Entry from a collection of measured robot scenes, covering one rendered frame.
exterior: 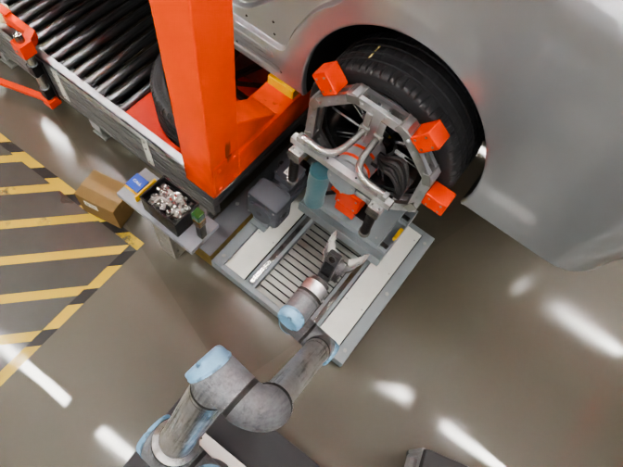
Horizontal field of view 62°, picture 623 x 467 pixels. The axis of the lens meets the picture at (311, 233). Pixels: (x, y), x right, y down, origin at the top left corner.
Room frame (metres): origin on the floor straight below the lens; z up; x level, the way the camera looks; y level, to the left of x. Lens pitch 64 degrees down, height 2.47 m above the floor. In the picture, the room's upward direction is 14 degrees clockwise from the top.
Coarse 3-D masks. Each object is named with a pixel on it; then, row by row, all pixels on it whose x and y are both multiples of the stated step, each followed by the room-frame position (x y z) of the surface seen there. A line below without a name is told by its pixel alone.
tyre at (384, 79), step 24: (360, 48) 1.42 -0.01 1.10; (384, 48) 1.39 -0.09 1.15; (408, 48) 1.40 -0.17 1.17; (360, 72) 1.28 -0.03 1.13; (384, 72) 1.27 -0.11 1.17; (408, 72) 1.28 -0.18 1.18; (432, 72) 1.32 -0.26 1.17; (408, 96) 1.20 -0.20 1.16; (432, 96) 1.23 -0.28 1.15; (456, 96) 1.28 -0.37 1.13; (432, 120) 1.16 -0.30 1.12; (456, 120) 1.21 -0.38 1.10; (480, 120) 1.29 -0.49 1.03; (456, 144) 1.15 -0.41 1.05; (480, 144) 1.27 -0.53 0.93; (456, 168) 1.11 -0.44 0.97
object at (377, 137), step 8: (384, 128) 1.13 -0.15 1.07; (376, 136) 1.13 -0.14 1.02; (368, 144) 1.09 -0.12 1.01; (376, 144) 1.10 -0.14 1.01; (368, 152) 1.06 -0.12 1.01; (360, 160) 1.02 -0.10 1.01; (360, 168) 0.99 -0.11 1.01; (360, 176) 0.96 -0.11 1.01; (368, 184) 0.93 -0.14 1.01; (376, 184) 0.94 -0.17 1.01; (376, 192) 0.92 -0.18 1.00; (384, 192) 0.92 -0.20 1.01; (384, 200) 0.90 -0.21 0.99
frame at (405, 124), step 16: (320, 96) 1.25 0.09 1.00; (336, 96) 1.22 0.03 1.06; (352, 96) 1.19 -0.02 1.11; (368, 96) 1.22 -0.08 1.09; (320, 112) 1.29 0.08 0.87; (384, 112) 1.15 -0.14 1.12; (400, 112) 1.17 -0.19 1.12; (320, 128) 1.29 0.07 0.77; (400, 128) 1.11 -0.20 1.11; (416, 128) 1.13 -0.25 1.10; (320, 144) 1.28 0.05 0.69; (416, 160) 1.07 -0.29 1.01; (432, 160) 1.09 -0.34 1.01; (432, 176) 1.05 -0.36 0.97; (416, 192) 1.05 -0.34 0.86; (400, 208) 1.06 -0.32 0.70; (416, 208) 1.03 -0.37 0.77
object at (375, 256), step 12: (300, 204) 1.27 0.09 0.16; (312, 216) 1.23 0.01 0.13; (324, 216) 1.24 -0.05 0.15; (408, 216) 1.34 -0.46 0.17; (324, 228) 1.20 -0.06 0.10; (336, 228) 1.18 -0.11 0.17; (396, 228) 1.27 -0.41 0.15; (348, 240) 1.14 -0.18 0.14; (360, 240) 1.16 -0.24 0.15; (384, 240) 1.18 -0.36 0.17; (396, 240) 1.21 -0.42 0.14; (360, 252) 1.11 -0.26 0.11; (372, 252) 1.11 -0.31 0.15; (384, 252) 1.11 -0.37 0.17
